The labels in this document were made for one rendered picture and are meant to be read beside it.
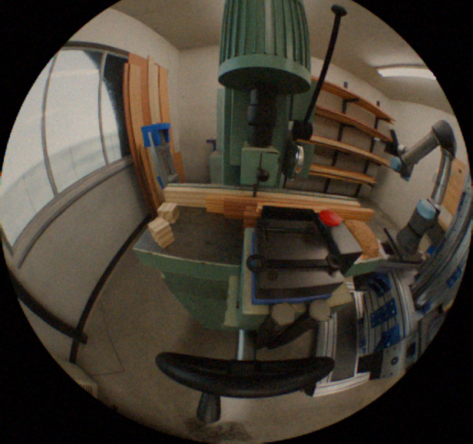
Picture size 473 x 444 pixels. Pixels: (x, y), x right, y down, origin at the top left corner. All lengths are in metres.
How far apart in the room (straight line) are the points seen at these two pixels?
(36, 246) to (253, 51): 1.35
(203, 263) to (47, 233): 1.18
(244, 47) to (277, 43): 0.05
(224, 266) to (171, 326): 0.99
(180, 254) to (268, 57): 0.35
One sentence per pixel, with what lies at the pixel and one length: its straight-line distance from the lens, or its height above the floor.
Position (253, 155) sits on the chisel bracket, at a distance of 0.25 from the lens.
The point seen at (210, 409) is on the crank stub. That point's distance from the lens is 0.20.
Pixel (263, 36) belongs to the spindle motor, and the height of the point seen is 1.26.
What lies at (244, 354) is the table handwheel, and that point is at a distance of 0.28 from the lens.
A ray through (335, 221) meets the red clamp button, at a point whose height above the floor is 1.02.
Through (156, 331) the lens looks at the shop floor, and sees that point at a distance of 1.23.
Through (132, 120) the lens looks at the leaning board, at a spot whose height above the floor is 1.27.
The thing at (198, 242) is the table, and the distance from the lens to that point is 0.29.
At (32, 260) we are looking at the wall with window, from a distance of 1.29.
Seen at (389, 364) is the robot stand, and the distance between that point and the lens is 0.66.
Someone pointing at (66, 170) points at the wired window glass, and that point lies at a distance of 1.39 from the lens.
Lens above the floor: 1.11
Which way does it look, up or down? 33 degrees down
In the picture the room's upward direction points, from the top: 3 degrees clockwise
